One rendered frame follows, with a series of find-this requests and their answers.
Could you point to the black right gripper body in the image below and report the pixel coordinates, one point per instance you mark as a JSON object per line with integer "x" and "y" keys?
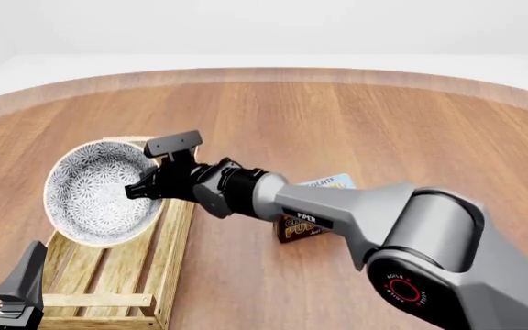
{"x": 177, "y": 182}

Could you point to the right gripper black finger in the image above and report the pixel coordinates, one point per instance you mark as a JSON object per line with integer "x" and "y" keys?
{"x": 150, "y": 176}
{"x": 139, "y": 192}

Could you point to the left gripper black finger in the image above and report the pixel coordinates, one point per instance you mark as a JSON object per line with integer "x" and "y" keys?
{"x": 25, "y": 278}

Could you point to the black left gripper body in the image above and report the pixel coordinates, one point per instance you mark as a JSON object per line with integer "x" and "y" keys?
{"x": 3, "y": 319}

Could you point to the patterned grey-white bowl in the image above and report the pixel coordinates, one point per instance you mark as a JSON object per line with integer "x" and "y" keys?
{"x": 94, "y": 192}

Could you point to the silver-grey right robot arm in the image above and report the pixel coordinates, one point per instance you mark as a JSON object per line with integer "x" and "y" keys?
{"x": 383, "y": 220}

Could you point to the wooden slat tray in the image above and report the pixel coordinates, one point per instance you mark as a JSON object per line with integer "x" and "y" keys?
{"x": 168, "y": 247}

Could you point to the chocolate pudding box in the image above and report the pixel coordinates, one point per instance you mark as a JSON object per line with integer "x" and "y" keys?
{"x": 298, "y": 232}

